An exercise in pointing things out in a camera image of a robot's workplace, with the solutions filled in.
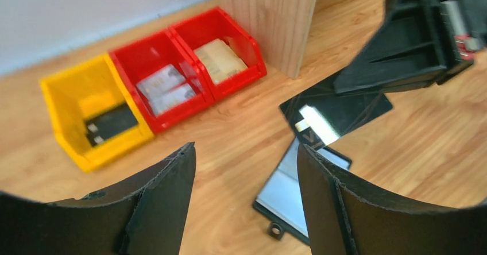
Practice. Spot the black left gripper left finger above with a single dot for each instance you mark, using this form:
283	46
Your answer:
142	214

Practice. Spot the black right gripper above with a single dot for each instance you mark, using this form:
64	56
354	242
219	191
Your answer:
419	43

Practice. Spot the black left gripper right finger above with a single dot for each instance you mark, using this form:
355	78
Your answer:
346	214

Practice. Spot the black leather card holder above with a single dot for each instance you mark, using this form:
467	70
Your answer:
280	199

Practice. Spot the white cards in bin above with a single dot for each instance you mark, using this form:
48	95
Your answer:
165	89

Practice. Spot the beige cards stack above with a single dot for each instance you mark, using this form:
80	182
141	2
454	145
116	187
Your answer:
220	61

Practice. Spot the yellow plastic bin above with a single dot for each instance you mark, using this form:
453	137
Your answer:
80	93

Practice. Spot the wooden shelf unit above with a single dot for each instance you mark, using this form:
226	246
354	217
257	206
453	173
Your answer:
281	28

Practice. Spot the middle red plastic bin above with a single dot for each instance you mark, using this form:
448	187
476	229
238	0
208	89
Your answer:
139	59

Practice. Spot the red plastic bin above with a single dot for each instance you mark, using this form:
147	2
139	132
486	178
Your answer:
213	24
139	59

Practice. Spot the right red plastic bin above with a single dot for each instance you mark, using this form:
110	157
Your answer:
213	24

